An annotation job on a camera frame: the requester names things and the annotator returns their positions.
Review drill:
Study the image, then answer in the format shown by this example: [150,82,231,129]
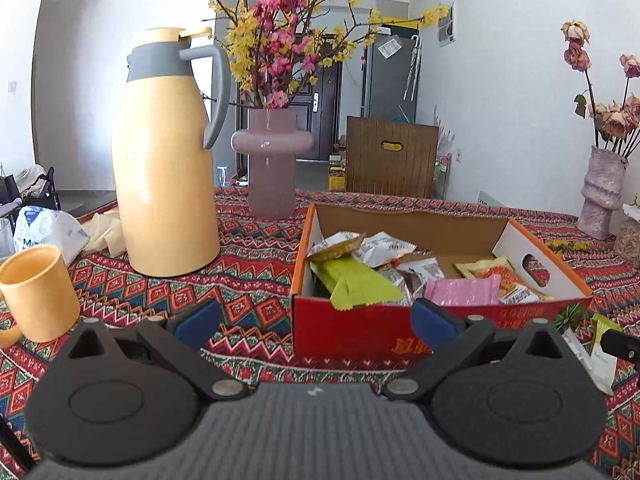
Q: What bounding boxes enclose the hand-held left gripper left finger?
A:
[66,299,249,402]

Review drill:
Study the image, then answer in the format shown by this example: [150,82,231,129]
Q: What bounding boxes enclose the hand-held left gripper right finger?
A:
[384,298,567,402]

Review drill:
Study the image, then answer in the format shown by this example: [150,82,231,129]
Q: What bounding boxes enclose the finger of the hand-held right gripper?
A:
[600,330,640,362]

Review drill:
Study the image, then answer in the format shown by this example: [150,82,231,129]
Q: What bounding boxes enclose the pale green snack packet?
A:
[561,312,625,396]

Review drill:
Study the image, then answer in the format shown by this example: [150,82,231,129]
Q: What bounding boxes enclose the pink snack packet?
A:
[424,274,502,307]

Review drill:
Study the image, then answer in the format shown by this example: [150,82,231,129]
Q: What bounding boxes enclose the white snack packet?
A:
[357,232,416,268]
[306,231,368,262]
[395,257,446,297]

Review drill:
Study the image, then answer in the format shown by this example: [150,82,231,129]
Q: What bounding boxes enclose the long yellow orange snack packet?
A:
[454,256,516,282]

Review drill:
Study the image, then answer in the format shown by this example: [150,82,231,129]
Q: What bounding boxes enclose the red cardboard box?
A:
[290,202,595,361]

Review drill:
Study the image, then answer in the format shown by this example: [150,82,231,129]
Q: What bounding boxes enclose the small orange green snack packet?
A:
[492,269,545,306]

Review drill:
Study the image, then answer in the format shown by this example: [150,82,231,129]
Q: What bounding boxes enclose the patterned red tablecloth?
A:
[0,185,640,480]

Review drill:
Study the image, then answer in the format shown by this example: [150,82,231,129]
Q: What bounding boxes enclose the glass jar with grains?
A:
[614,204,640,268]

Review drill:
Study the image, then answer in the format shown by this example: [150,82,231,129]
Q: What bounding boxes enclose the fallen yellow petals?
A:
[545,239,591,253]

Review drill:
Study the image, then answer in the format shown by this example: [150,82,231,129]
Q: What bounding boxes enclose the beige cloth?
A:
[80,212,128,256]

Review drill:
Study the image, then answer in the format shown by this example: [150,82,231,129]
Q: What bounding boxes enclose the small storage rack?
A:
[435,152,453,200]

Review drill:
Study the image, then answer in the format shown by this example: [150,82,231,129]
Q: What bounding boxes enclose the yellow thermos jug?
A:
[110,26,232,278]

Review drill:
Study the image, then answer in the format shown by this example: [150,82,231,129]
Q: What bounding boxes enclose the textured pink vase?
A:
[577,146,628,241]

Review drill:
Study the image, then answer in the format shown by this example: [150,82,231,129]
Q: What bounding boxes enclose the yellow mug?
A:
[0,246,82,348]

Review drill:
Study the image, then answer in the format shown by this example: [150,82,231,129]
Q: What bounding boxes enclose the wooden chair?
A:
[346,116,440,200]

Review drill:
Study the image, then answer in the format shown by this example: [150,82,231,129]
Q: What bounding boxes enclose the smooth pink vase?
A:
[231,109,314,221]

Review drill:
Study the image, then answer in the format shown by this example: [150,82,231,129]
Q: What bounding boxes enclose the white plastic bag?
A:
[12,205,91,256]

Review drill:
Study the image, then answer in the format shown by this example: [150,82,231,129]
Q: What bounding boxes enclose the dark brown door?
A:
[295,32,343,161]

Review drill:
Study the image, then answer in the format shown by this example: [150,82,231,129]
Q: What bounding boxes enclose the dried pink roses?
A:
[560,20,640,153]

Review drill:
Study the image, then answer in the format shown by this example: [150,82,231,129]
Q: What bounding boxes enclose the grey refrigerator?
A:
[361,24,421,121]

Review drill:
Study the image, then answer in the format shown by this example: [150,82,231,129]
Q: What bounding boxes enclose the white folded umbrella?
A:
[404,35,422,102]

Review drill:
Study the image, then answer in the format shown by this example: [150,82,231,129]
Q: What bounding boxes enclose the pink yellow flowering branches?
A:
[179,0,451,111]

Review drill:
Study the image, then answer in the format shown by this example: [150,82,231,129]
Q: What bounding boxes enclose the yellow box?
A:
[377,14,421,28]

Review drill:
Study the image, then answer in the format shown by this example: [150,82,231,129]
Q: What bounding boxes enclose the white wall panel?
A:
[437,4,457,48]

